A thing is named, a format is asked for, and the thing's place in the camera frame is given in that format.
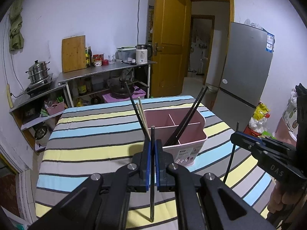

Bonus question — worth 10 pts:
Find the black frying pan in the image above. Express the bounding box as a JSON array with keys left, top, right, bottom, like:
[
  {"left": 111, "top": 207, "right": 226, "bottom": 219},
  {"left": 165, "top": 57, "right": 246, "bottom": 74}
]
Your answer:
[{"left": 110, "top": 83, "right": 144, "bottom": 99}]

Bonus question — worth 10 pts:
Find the yellow wooden door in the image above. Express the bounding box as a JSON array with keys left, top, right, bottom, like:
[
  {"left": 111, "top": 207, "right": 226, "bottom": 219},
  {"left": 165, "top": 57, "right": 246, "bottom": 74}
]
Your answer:
[{"left": 150, "top": 0, "right": 191, "bottom": 97}]

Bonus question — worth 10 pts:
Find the person's right hand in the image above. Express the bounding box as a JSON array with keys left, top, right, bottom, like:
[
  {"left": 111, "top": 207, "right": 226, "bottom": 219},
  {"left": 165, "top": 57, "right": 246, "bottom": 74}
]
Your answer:
[{"left": 267, "top": 181, "right": 306, "bottom": 213}]

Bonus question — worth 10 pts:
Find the wooden chopstick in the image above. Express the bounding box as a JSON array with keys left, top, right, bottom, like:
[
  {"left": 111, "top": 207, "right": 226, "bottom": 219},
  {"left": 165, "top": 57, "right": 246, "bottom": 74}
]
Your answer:
[{"left": 137, "top": 97, "right": 151, "bottom": 140}]

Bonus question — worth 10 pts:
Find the green hanging cloth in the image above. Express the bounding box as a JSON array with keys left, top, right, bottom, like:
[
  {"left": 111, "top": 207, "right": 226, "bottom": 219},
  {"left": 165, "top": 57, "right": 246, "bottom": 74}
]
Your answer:
[{"left": 9, "top": 0, "right": 24, "bottom": 51}]

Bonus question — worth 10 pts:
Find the white electric kettle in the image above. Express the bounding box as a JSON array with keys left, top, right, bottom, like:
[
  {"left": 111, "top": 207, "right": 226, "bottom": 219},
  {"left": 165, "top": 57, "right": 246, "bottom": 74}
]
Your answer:
[{"left": 135, "top": 44, "right": 153, "bottom": 64}]

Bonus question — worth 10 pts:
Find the wooden cutting board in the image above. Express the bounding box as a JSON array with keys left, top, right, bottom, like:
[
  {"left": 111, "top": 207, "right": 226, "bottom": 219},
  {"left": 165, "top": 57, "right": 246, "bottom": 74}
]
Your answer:
[{"left": 61, "top": 35, "right": 86, "bottom": 73}]

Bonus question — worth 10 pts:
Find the yellow snack bag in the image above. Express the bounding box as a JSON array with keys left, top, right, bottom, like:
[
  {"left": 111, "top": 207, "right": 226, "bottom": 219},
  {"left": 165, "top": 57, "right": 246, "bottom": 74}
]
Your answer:
[{"left": 253, "top": 102, "right": 270, "bottom": 121}]

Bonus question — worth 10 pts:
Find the black chopstick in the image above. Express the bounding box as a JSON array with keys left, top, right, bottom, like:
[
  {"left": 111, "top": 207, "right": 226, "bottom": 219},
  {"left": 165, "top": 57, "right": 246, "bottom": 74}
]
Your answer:
[
  {"left": 150, "top": 126, "right": 155, "bottom": 222},
  {"left": 223, "top": 122, "right": 239, "bottom": 183}
]

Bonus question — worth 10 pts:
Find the striped tablecloth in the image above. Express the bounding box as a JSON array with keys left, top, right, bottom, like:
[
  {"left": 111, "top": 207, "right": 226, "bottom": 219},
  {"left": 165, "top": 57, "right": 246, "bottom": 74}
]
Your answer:
[{"left": 35, "top": 101, "right": 274, "bottom": 217}]

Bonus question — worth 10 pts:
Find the black chopstick right compartment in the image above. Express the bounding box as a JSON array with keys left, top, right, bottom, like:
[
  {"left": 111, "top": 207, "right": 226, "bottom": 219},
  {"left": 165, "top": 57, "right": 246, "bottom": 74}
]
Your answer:
[{"left": 164, "top": 86, "right": 208, "bottom": 146}]

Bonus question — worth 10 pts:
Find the pink plastic utensil basket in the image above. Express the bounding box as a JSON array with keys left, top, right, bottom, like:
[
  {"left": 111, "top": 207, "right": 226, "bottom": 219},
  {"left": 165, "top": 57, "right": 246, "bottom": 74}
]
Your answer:
[{"left": 143, "top": 107, "right": 208, "bottom": 168}]

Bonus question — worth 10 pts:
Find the dark oil bottle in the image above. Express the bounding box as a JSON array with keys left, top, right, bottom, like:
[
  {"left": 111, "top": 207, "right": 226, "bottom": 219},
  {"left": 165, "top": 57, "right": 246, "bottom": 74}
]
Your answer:
[{"left": 88, "top": 46, "right": 93, "bottom": 67}]

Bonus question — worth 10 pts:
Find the silver refrigerator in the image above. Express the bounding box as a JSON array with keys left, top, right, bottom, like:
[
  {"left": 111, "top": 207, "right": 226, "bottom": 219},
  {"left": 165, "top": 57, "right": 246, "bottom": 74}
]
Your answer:
[{"left": 212, "top": 22, "right": 275, "bottom": 131}]

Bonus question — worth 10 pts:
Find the steel kitchen shelf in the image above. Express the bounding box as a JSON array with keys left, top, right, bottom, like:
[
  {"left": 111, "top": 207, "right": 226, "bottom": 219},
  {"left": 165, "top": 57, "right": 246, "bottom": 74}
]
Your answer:
[{"left": 9, "top": 61, "right": 153, "bottom": 153}]

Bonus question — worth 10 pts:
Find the steel steamer pot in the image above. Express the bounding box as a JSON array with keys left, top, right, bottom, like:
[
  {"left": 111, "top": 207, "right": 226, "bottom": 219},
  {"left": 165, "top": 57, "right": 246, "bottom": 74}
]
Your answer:
[{"left": 26, "top": 60, "right": 49, "bottom": 84}]

